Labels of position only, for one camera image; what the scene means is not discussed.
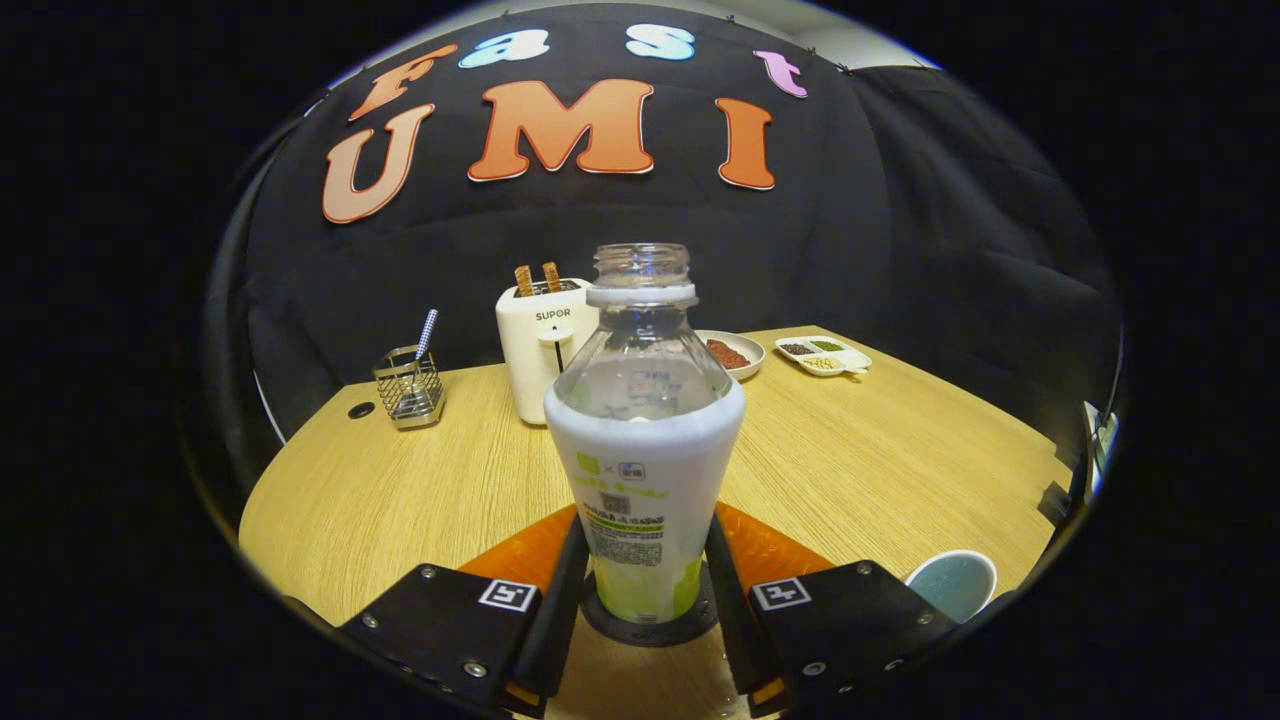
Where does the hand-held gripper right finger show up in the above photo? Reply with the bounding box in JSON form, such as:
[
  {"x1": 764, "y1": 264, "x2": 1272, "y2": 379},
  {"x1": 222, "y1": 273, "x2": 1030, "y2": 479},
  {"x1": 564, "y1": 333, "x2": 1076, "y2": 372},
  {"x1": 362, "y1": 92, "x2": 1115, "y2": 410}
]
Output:
[{"x1": 705, "y1": 500, "x2": 961, "y2": 719}]

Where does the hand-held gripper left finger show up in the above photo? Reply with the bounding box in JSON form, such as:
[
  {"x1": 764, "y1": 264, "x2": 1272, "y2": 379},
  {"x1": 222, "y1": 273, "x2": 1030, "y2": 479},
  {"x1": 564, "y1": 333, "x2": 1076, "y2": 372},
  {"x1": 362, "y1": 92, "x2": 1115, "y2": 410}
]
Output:
[{"x1": 340, "y1": 503, "x2": 591, "y2": 719}]

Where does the white cup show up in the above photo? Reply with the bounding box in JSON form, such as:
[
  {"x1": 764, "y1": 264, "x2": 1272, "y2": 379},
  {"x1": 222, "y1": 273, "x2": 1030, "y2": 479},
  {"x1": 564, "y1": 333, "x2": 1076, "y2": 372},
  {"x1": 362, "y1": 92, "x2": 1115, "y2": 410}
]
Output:
[{"x1": 904, "y1": 549, "x2": 999, "y2": 625}]

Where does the dark round coaster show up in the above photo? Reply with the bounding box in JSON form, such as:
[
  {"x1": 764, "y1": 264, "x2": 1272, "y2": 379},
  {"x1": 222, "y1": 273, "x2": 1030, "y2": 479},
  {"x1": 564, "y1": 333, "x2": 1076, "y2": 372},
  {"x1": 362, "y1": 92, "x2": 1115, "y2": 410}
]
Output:
[{"x1": 580, "y1": 565, "x2": 721, "y2": 648}]

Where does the clear plastic juice bottle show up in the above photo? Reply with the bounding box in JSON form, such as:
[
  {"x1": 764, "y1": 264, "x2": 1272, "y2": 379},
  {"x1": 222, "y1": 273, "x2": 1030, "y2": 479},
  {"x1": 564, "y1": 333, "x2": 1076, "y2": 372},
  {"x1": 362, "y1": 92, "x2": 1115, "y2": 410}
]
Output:
[{"x1": 543, "y1": 243, "x2": 747, "y2": 626}]

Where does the wooden table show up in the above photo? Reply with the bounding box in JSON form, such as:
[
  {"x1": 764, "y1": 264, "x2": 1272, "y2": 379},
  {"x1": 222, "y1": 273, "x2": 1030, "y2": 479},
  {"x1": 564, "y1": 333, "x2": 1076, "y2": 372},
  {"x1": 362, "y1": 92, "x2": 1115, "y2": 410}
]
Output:
[{"x1": 238, "y1": 325, "x2": 1073, "y2": 720}]

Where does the white divided dish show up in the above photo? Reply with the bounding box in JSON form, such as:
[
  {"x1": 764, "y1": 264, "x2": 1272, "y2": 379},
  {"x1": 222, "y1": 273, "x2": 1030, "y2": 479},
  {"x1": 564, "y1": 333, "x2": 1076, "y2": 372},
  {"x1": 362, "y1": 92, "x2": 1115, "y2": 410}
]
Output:
[{"x1": 774, "y1": 336, "x2": 873, "y2": 378}]

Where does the white toaster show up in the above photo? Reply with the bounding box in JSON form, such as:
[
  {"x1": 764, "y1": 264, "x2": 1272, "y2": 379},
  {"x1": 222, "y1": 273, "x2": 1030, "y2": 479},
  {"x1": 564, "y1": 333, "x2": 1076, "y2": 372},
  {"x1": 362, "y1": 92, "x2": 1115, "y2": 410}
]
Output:
[{"x1": 495, "y1": 277, "x2": 601, "y2": 426}]

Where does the white plate with brown food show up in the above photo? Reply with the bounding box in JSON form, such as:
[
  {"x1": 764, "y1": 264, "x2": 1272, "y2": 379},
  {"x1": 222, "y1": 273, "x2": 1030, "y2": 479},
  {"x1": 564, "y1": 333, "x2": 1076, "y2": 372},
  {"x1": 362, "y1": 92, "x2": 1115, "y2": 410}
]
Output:
[{"x1": 695, "y1": 329, "x2": 767, "y2": 382}]

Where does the wire utensil holder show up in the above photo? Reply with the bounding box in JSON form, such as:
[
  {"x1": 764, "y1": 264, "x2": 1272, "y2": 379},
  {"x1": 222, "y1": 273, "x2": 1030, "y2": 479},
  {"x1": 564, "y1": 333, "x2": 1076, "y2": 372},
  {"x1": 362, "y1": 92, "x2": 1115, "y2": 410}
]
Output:
[{"x1": 373, "y1": 345, "x2": 446, "y2": 431}]

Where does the checkered handle spoon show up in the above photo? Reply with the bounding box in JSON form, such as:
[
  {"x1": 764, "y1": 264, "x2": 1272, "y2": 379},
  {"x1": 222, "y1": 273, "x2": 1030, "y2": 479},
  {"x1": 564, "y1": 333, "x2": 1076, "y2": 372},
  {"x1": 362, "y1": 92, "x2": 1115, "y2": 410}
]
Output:
[{"x1": 412, "y1": 308, "x2": 440, "y2": 386}]

